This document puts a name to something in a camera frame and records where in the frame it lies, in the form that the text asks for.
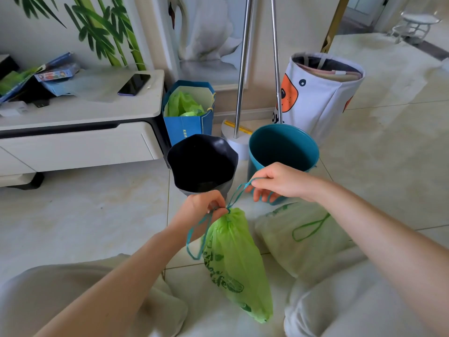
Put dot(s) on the person's right hand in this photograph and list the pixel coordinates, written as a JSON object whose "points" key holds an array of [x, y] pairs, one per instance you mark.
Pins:
{"points": [[287, 182]]}

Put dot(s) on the person's left hand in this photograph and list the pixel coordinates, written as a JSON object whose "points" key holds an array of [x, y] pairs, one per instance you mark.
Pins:
{"points": [[194, 214]]}

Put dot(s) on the person's left fingers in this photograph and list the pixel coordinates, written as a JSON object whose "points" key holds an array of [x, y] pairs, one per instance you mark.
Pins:
{"points": [[216, 201]]}

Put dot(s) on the person's right thumb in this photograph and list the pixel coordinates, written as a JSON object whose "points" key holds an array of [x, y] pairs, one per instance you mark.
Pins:
{"points": [[262, 183]]}

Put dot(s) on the person's right forearm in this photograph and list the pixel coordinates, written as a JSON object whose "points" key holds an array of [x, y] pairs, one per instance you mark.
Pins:
{"points": [[386, 249]]}

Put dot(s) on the person's left forearm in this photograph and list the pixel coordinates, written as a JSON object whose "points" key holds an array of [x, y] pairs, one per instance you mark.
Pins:
{"points": [[115, 284]]}

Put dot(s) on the teal plastic bin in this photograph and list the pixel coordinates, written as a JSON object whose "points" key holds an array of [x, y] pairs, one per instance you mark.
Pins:
{"points": [[284, 147]]}

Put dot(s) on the grey bin with black liner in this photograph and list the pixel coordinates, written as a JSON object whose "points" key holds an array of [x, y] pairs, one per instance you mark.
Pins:
{"points": [[201, 161]]}

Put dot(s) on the white round stand base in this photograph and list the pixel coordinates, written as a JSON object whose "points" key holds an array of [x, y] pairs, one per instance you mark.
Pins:
{"points": [[238, 145]]}

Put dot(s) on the yellow ruler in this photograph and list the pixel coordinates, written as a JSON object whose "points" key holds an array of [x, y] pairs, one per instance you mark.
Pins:
{"points": [[238, 128]]}

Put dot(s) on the blue paper bag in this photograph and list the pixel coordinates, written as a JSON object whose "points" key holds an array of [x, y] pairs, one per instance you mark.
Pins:
{"points": [[191, 129]]}

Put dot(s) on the white fabric basket dog print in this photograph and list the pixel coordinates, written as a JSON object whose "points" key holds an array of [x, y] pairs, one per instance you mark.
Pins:
{"points": [[319, 101]]}

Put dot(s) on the green plastic bags bundle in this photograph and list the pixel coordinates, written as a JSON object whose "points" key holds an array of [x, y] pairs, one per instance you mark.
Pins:
{"points": [[182, 103]]}

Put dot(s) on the thin metal stand pole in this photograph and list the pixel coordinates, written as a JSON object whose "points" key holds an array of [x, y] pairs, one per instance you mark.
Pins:
{"points": [[276, 66]]}

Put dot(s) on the thick metal stand pole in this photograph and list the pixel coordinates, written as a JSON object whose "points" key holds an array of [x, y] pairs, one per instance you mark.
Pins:
{"points": [[243, 66]]}

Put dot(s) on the person's right leg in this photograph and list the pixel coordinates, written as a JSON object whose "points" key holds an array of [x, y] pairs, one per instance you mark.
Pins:
{"points": [[336, 305]]}

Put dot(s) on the person's leg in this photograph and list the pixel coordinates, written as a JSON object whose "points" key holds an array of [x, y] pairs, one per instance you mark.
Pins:
{"points": [[52, 298], [336, 305]]}

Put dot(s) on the black smartphone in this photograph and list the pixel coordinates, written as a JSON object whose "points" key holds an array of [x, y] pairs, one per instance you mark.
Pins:
{"points": [[134, 84]]}

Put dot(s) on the white television cabinet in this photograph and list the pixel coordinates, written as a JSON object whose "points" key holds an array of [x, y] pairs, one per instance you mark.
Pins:
{"points": [[77, 143]]}

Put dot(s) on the swan picture panel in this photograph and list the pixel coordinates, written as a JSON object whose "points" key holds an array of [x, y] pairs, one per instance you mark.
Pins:
{"points": [[207, 38]]}

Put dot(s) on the person's left leg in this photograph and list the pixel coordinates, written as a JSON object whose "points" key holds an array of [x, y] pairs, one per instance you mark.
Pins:
{"points": [[52, 298]]}

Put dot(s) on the light blue box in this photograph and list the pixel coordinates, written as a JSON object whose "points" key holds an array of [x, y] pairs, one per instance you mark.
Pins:
{"points": [[59, 88]]}

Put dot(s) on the colourful flat box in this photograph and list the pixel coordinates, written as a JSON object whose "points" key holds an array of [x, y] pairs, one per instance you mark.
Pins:
{"points": [[56, 74]]}

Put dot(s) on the white round stool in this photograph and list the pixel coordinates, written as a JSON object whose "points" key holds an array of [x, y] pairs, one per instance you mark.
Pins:
{"points": [[415, 26]]}

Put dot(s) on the white power adapter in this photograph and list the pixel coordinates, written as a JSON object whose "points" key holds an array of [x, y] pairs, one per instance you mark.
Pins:
{"points": [[12, 109]]}

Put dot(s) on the green packet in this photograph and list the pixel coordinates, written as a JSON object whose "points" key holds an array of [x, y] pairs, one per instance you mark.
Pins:
{"points": [[14, 80]]}

